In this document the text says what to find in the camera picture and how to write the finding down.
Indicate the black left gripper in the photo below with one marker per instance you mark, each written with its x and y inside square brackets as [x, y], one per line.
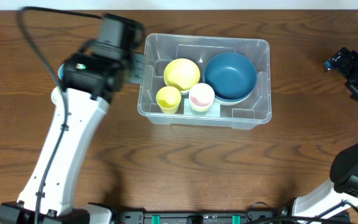
[136, 68]

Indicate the yellow plastic cup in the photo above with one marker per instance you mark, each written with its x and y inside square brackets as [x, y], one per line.
[168, 99]
[200, 108]

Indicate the yellow small bowl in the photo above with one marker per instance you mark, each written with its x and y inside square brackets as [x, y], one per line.
[182, 74]

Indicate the white small bowl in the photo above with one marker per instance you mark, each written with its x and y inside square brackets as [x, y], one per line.
[183, 92]

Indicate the pink plastic cup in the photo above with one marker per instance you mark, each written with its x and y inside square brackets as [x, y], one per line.
[201, 95]

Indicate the green plastic cup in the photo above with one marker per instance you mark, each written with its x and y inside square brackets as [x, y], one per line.
[200, 113]

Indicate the beige bowl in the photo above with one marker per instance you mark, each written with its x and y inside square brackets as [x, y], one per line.
[226, 102]

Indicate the dark blue bowl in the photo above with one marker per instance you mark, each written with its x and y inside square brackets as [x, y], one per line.
[229, 66]
[234, 90]

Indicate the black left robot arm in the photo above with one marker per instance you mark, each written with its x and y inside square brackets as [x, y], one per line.
[49, 195]

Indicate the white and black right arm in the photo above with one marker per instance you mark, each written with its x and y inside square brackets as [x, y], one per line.
[330, 198]

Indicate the clear plastic storage container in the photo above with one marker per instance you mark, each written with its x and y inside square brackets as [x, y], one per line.
[161, 49]

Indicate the light blue plastic cup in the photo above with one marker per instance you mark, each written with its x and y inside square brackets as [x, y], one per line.
[60, 72]

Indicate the white plastic cup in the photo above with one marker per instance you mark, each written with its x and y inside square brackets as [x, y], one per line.
[56, 97]

